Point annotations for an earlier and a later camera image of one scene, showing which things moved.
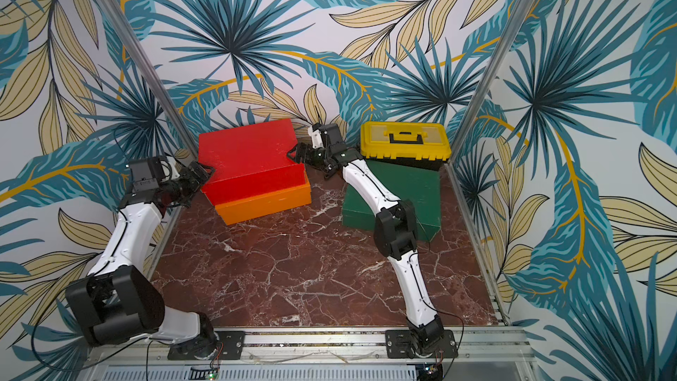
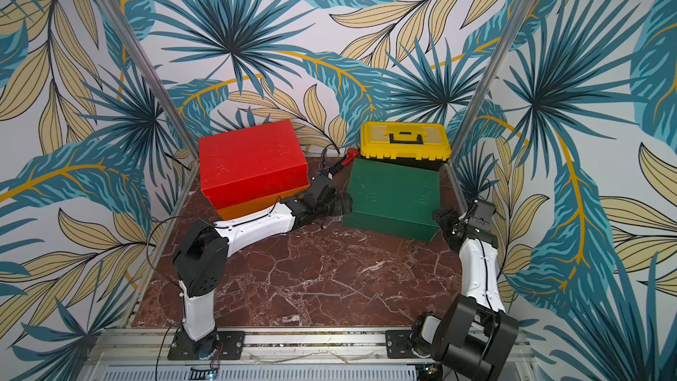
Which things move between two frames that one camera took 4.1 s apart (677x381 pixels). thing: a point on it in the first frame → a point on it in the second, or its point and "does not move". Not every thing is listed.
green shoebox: (420, 184) does not move
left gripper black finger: (192, 179) → (340, 204)
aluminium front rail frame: (488, 354) does not move
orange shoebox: (249, 209) does not move
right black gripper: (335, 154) → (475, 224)
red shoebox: (249, 160) does not move
